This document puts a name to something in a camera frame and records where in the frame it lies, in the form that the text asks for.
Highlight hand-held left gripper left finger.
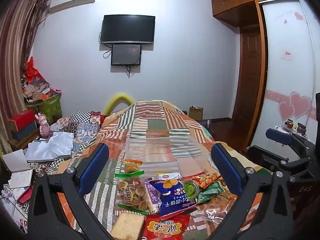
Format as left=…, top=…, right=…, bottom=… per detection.
left=28, top=142, right=118, bottom=240

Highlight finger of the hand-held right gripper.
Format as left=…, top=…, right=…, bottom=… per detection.
left=247, top=145, right=290, bottom=173
left=265, top=128, right=309, bottom=155

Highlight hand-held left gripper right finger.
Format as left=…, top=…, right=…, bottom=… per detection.
left=207, top=142, right=294, bottom=240

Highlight orange fried snack pack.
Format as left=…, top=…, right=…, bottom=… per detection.
left=192, top=172, right=222, bottom=189

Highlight green snack packet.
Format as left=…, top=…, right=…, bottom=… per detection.
left=195, top=181, right=225, bottom=204

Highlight clear bag of orange snacks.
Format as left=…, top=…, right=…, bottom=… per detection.
left=200, top=192, right=237, bottom=224

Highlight clear bag of yellow chips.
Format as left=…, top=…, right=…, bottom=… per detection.
left=122, top=159, right=143, bottom=175

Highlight green jelly cup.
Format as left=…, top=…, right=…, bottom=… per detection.
left=182, top=179, right=200, bottom=202

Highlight ring cookie bag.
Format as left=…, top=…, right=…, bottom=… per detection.
left=114, top=170, right=150, bottom=214

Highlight yellow white snack packet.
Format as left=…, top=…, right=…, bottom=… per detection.
left=157, top=172, right=181, bottom=180

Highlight blue chip bag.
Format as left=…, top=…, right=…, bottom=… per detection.
left=151, top=178, right=197, bottom=218

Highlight purple label wafer pack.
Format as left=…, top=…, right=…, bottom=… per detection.
left=145, top=177, right=160, bottom=215

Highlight clear plastic box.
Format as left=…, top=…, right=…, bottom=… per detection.
left=125, top=134, right=213, bottom=180

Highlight beige cake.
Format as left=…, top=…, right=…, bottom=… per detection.
left=110, top=212, right=145, bottom=240

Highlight red snack packet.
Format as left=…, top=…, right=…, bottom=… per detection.
left=141, top=214, right=190, bottom=240

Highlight white appliance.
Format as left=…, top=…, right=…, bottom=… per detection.
left=274, top=124, right=300, bottom=136

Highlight pink heart stickers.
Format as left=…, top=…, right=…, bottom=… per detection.
left=278, top=91, right=312, bottom=122

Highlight checkered patchwork quilt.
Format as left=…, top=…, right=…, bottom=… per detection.
left=25, top=111, right=105, bottom=175

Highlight white cloth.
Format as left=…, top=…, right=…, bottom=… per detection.
left=25, top=132, right=75, bottom=162

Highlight white sliding wardrobe door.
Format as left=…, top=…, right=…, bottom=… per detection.
left=259, top=0, right=320, bottom=150

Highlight brown wooden door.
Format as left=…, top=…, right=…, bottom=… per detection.
left=232, top=26, right=262, bottom=135

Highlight pink toy figure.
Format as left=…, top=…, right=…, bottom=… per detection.
left=35, top=112, right=52, bottom=138

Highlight brown cardboard box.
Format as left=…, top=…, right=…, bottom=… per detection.
left=189, top=106, right=204, bottom=121

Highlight yellow foam tube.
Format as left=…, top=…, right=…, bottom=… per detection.
left=104, top=93, right=134, bottom=117

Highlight red book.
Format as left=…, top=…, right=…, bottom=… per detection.
left=19, top=185, right=33, bottom=204

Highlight open white notebook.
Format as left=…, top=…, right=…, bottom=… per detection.
left=2, top=149, right=33, bottom=188

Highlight green gift bag pile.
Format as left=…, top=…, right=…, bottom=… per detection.
left=22, top=76, right=54, bottom=103

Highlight red plastic bag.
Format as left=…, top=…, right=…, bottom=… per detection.
left=24, top=56, right=42, bottom=83

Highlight wooden wardrobe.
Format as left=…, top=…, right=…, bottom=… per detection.
left=211, top=0, right=303, bottom=153

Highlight striped brown curtain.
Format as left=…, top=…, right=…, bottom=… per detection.
left=0, top=0, right=49, bottom=153

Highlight small black wall monitor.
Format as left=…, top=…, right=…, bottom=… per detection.
left=111, top=44, right=142, bottom=66

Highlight black wall television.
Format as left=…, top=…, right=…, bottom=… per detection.
left=100, top=15, right=156, bottom=45

